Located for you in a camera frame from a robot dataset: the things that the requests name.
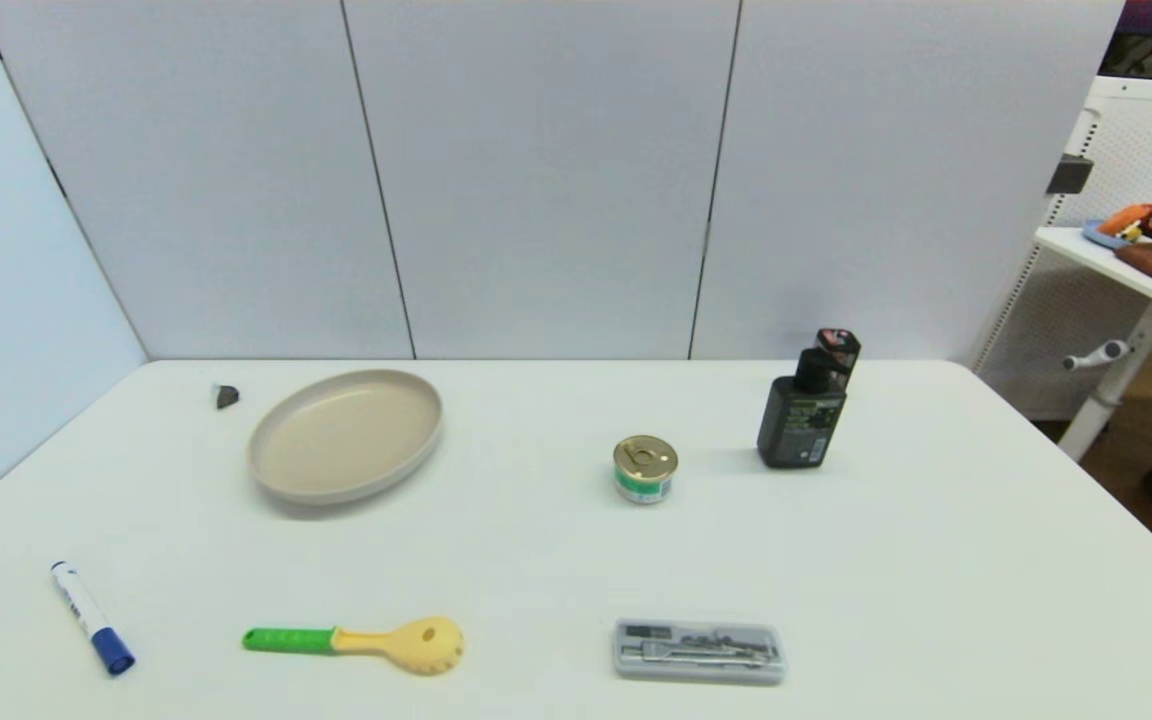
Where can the small gold-lid tin can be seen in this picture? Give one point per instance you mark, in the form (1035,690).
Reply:
(645,470)

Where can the black pump bottle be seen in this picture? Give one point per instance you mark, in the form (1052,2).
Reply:
(801,425)

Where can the beige oval plate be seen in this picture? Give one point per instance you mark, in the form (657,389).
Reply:
(344,436)

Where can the clear plastic tool case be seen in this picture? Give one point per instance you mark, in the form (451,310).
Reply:
(699,651)

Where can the small black box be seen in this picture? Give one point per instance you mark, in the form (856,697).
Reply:
(1069,175)

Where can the blue plate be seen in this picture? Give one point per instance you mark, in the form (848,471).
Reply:
(1096,236)

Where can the white marker with blue cap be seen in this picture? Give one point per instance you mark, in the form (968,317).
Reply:
(89,615)

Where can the white height-adjustable desk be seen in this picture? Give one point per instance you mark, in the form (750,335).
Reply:
(1136,275)

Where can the white pegboard panel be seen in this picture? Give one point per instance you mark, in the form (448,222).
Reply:
(1151,140)

